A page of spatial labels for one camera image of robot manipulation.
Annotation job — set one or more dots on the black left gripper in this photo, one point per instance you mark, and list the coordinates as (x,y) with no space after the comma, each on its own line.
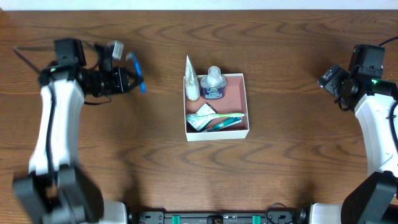
(125,79)

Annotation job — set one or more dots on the green white soap packet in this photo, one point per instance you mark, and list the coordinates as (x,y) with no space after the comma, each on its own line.
(200,124)

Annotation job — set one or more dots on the green white toothbrush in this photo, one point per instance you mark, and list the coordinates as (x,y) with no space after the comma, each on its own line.
(195,117)

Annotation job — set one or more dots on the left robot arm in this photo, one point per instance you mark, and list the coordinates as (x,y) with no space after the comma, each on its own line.
(56,189)

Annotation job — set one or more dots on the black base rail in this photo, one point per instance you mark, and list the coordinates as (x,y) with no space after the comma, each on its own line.
(274,215)

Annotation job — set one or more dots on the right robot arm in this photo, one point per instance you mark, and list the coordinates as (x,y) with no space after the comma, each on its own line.
(373,101)

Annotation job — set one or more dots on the blue disposable razor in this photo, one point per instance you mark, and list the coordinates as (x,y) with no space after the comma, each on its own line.
(133,57)

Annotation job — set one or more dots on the white floral lotion tube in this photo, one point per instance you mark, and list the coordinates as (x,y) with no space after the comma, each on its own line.
(192,88)

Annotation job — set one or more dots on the small toothpaste tube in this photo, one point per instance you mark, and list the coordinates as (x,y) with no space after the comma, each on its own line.
(224,124)

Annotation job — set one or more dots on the clear blue sanitizer bottle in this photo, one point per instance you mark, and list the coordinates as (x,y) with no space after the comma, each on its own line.
(213,84)

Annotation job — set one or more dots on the white cardboard box pink inside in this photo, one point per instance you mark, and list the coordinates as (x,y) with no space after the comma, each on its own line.
(234,101)

